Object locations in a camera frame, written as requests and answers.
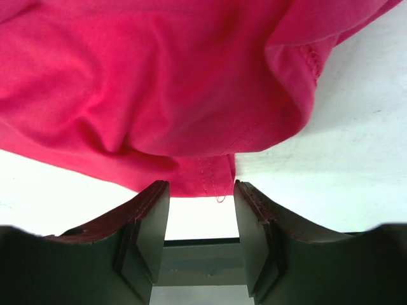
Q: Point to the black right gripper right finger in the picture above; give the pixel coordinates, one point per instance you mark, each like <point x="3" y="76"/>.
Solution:
<point x="289" y="259"/>

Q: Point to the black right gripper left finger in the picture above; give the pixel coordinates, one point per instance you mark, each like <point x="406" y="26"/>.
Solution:
<point x="113" y="259"/>

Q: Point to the pink t-shirt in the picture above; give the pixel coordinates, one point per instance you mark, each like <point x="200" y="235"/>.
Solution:
<point x="131" y="92"/>

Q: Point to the aluminium front frame rail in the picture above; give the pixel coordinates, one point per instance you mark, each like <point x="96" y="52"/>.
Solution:
<point x="206" y="271"/>

